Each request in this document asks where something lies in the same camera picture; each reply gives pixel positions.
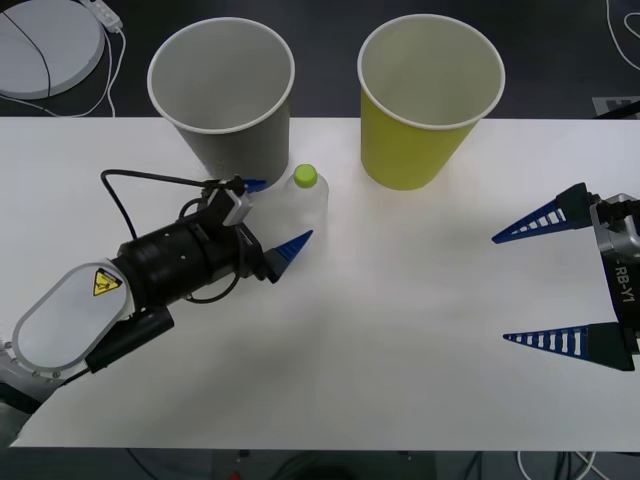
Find thin black cable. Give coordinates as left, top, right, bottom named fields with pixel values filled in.
left=0, top=8, right=52, bottom=97

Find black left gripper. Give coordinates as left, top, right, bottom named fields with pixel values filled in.
left=230, top=177, right=315, bottom=285

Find round grey disc base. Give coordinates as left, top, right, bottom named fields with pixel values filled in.
left=0, top=0, right=106, bottom=100

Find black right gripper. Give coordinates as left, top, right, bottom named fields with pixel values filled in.
left=490, top=182, right=640, bottom=373

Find looped white cable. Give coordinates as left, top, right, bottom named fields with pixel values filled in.
left=604, top=0, right=640, bottom=69

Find white power strip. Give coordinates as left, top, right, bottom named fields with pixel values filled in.
left=82, top=0, right=124, bottom=34

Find yellow-green plastic waste bin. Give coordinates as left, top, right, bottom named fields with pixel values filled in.
left=357, top=13, right=506, bottom=192

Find grey and black marker board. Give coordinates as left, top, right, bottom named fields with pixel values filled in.
left=592, top=94, right=640, bottom=120

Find clear bottle with green cap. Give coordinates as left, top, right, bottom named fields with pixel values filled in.
left=279, top=164, right=332, bottom=261

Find white cable under table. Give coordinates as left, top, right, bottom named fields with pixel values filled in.
left=514, top=449, right=606, bottom=480

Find white power strip cable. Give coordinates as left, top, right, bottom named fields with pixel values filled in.
left=0, top=27, right=127, bottom=119

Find grey plastic waste bin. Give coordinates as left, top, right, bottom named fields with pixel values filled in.
left=146, top=17, right=296, bottom=195

